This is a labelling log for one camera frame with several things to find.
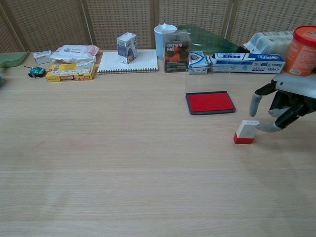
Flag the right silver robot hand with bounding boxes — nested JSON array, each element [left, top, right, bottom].
[[249, 73, 316, 134]]

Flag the red and white stamp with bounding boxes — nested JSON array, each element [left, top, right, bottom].
[[233, 119, 259, 145]]

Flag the red ink pad clear lid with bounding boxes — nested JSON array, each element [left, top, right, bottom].
[[185, 69, 237, 116]]

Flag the orange canister red lid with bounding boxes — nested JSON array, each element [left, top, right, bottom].
[[283, 25, 316, 77]]

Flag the white printed plastic package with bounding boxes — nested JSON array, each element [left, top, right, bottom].
[[243, 31, 296, 55]]

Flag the blue white toothpaste box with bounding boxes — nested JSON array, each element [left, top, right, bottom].
[[206, 52, 286, 74]]

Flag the green plastic bottle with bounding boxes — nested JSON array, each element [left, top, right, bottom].
[[177, 24, 250, 54]]

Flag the blue white soap box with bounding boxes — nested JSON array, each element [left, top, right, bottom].
[[188, 50, 209, 75]]

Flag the clear box black orange contents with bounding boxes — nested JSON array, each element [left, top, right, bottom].
[[164, 30, 191, 74]]

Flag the white plastic cup with spout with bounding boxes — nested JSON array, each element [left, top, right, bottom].
[[154, 23, 178, 60]]

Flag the white spiral notebook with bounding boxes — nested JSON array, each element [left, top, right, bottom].
[[97, 51, 159, 75]]

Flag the small purple white milk carton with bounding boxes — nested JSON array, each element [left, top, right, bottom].
[[116, 32, 138, 65]]

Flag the pink white wet wipes pack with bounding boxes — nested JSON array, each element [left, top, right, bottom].
[[49, 44, 100, 65]]

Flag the yellow flat cardboard box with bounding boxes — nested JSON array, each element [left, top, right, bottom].
[[45, 62, 96, 83]]

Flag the woven wooden folding screen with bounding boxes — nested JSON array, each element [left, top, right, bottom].
[[0, 0, 316, 54]]

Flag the small white cardboard box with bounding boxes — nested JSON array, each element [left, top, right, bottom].
[[33, 50, 52, 65]]

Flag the green toy tank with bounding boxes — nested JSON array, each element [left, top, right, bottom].
[[24, 65, 46, 79]]

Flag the green plastic dustpan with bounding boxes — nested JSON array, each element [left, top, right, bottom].
[[0, 50, 30, 69]]

